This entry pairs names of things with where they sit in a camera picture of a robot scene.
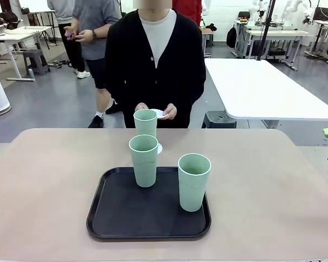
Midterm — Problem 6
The pale green tall cup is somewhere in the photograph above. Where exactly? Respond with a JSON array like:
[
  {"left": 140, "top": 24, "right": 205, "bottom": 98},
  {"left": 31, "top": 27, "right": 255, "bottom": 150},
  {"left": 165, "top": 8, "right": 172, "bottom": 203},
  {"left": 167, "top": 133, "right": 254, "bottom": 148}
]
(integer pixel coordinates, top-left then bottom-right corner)
[
  {"left": 128, "top": 134, "right": 160, "bottom": 188},
  {"left": 177, "top": 153, "right": 212, "bottom": 213},
  {"left": 133, "top": 109, "right": 159, "bottom": 139}
]

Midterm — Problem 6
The cardigan person left forearm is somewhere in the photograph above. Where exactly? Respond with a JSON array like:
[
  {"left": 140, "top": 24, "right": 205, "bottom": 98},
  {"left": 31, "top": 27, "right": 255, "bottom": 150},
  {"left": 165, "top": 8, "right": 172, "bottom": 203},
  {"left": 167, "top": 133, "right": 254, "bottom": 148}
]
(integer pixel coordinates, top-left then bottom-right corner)
[{"left": 169, "top": 79, "right": 207, "bottom": 110}]

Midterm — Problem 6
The cardigan person right forearm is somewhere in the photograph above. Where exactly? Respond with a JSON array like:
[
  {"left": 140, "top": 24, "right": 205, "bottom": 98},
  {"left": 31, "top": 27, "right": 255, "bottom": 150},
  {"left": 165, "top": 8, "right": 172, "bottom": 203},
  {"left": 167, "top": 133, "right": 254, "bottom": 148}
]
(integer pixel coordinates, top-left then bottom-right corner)
[{"left": 106, "top": 79, "right": 143, "bottom": 109}]

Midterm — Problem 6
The cardigan person left hand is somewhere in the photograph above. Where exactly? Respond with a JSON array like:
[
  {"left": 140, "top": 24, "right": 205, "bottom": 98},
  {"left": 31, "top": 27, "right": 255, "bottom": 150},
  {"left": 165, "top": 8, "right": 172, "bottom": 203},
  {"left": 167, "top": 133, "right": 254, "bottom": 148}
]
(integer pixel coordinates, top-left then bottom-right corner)
[{"left": 162, "top": 103, "right": 178, "bottom": 120}]

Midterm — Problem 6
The grey shirt man left hand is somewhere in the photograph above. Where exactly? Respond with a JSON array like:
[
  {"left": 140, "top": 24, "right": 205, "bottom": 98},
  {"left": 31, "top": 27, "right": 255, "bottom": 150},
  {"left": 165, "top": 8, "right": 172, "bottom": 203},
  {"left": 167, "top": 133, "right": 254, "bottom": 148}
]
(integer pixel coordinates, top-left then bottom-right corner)
[{"left": 76, "top": 30, "right": 94, "bottom": 43}]

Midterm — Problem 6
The grey shirt man right hand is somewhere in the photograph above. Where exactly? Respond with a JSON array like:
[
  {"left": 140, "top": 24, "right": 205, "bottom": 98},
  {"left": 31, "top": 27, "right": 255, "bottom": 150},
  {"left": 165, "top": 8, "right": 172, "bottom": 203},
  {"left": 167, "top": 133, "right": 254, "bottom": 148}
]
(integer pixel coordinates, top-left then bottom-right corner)
[{"left": 63, "top": 26, "right": 80, "bottom": 39}]

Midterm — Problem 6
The large white table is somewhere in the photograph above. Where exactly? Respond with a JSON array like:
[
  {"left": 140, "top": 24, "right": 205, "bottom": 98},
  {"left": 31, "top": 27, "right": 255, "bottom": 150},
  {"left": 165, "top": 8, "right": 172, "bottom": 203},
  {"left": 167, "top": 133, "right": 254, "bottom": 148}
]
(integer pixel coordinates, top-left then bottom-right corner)
[{"left": 204, "top": 58, "right": 328, "bottom": 129}]

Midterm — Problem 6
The white background desk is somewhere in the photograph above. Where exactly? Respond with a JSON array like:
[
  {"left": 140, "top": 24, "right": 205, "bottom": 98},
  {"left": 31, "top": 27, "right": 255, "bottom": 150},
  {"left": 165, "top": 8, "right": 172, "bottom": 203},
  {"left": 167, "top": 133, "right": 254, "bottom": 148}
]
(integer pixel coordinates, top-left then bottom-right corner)
[{"left": 233, "top": 19, "right": 313, "bottom": 71}]

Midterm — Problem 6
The black plastic stool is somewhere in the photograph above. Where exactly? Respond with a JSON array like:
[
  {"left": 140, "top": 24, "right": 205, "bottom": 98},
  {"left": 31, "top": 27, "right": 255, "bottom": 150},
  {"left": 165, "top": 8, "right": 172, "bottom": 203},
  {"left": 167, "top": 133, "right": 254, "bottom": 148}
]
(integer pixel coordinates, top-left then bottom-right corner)
[{"left": 201, "top": 111, "right": 237, "bottom": 129}]

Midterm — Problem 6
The black monitor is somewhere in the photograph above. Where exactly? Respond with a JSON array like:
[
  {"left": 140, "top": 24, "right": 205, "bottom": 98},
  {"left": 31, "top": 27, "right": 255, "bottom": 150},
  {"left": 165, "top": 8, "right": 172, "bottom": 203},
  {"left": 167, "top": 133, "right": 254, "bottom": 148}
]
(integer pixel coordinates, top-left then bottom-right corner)
[{"left": 313, "top": 7, "right": 328, "bottom": 22}]

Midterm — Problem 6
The black vertical pole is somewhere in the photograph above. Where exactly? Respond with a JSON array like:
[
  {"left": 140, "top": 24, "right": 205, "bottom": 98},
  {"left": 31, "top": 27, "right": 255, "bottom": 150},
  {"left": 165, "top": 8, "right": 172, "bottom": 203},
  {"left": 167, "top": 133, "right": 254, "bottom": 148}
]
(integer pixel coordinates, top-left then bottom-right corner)
[{"left": 258, "top": 0, "right": 276, "bottom": 61}]

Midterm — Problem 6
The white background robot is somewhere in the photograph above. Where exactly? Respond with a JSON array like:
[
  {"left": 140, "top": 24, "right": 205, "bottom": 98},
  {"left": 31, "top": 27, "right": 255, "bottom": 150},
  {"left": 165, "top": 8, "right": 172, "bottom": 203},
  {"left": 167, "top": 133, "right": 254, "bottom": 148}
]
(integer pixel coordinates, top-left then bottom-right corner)
[
  {"left": 283, "top": 0, "right": 304, "bottom": 26},
  {"left": 248, "top": 0, "right": 266, "bottom": 22}
]

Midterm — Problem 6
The black backpack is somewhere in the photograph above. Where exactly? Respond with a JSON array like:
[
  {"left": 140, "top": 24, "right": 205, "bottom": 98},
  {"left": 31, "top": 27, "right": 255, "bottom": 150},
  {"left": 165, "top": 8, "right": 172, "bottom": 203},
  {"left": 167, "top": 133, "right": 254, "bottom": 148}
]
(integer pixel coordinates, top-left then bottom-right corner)
[{"left": 226, "top": 25, "right": 237, "bottom": 49}]

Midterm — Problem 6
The person in red top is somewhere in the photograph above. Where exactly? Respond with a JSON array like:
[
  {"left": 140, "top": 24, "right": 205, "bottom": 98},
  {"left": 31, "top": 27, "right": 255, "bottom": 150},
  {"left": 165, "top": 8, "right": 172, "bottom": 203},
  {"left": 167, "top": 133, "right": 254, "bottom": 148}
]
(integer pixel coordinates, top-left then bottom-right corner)
[{"left": 172, "top": 0, "right": 203, "bottom": 28}]

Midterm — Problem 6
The black plastic tray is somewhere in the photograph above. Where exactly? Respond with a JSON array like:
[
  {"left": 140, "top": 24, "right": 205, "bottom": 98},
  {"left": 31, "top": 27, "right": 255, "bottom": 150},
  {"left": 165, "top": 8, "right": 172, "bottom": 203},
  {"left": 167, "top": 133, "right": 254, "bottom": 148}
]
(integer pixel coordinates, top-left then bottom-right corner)
[{"left": 86, "top": 166, "right": 212, "bottom": 241}]

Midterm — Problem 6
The person in black cardigan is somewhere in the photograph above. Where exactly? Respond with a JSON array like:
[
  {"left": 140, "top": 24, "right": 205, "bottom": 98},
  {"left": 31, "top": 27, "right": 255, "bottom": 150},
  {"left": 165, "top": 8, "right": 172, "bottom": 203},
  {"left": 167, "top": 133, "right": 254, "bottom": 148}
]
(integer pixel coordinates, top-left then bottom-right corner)
[{"left": 105, "top": 0, "right": 207, "bottom": 129}]

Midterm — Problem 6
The man in grey shirt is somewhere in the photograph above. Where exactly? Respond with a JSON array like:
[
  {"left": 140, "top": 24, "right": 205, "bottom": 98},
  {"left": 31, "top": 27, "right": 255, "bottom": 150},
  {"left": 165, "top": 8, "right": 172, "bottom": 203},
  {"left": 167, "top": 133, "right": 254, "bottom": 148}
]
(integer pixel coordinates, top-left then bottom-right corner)
[{"left": 72, "top": 0, "right": 124, "bottom": 129}]

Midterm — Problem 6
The person in black trousers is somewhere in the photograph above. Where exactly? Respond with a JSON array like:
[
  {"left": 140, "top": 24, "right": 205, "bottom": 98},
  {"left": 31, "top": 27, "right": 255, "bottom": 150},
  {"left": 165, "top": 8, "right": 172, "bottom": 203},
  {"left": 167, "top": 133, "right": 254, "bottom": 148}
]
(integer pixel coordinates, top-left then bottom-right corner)
[{"left": 47, "top": 0, "right": 91, "bottom": 80}]

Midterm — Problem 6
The grey plastic stool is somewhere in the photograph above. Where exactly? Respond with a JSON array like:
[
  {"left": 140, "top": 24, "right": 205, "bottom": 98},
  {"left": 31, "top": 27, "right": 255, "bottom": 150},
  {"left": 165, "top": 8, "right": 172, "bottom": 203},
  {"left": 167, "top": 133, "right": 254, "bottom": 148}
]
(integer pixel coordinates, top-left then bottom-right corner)
[{"left": 23, "top": 49, "right": 51, "bottom": 76}]

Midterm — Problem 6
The white desk with metal legs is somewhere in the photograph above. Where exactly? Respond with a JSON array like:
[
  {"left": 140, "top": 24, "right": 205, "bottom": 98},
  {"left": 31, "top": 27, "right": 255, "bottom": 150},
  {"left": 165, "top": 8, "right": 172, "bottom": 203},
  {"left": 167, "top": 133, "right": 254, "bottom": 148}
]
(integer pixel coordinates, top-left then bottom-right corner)
[{"left": 0, "top": 26, "right": 52, "bottom": 82}]

